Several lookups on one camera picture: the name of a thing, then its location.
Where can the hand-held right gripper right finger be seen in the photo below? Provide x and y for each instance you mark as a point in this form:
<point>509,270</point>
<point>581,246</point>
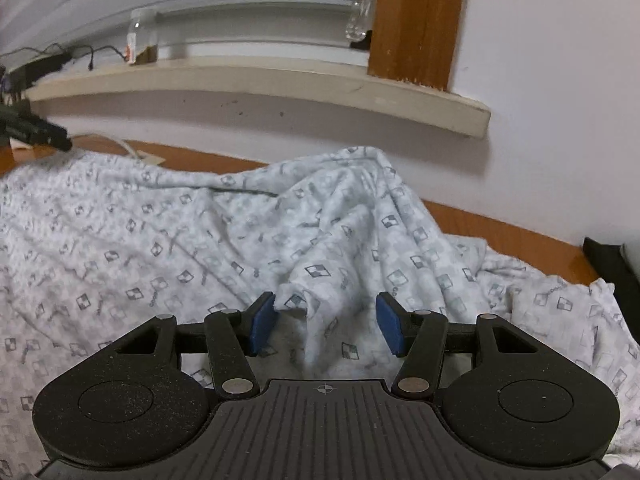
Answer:
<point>390,322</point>

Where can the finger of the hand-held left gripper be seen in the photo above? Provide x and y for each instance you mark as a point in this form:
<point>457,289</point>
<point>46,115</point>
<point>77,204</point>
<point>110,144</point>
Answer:
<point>35,130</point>

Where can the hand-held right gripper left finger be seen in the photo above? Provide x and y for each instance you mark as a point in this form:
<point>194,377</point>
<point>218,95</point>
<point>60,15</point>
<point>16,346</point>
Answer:
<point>262,322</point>

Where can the white patterned shirt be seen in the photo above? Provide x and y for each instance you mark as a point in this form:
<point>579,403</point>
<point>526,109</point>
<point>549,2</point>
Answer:
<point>175,240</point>

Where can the black power adapter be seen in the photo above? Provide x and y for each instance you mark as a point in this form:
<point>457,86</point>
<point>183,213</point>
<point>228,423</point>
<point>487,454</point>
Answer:
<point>40,69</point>

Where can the clear jar with orange label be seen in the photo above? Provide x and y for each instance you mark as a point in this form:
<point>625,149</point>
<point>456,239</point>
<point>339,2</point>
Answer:
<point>141,40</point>

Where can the grey window blind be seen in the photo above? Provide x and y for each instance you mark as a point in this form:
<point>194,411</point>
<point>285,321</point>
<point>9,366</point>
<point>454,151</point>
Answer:
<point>200,5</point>

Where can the beige window sill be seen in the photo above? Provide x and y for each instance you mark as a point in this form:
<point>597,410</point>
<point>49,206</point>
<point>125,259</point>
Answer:
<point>250,82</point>

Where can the wooden window frame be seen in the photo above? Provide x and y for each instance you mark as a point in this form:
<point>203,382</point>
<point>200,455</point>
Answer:
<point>415,20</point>

